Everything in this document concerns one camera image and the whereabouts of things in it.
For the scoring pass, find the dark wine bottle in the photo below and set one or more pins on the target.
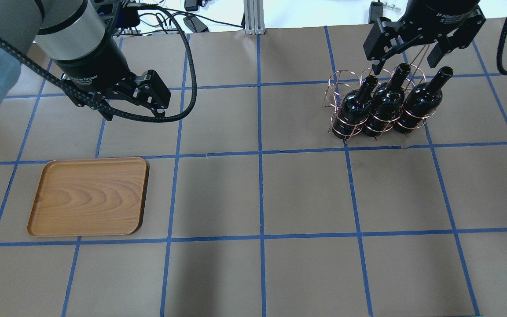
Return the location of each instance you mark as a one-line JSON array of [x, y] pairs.
[[386, 103], [422, 102], [354, 110]]

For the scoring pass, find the aluminium frame post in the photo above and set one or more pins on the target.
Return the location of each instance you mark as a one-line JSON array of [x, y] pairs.
[[254, 17]]

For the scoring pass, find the black power adapter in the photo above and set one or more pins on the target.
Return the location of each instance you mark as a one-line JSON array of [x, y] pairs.
[[195, 24]]

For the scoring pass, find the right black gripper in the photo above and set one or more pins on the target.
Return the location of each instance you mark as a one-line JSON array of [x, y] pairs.
[[443, 17]]

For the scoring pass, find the black power brick right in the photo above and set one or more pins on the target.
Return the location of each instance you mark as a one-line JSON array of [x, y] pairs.
[[376, 10]]

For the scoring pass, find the wooden tray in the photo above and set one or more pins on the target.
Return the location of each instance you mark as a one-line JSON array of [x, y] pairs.
[[89, 197]]

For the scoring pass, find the copper wire bottle basket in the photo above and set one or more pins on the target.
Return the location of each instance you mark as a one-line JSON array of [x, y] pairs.
[[341, 82]]

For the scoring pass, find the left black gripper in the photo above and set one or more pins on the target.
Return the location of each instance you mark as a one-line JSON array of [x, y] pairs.
[[91, 65]]

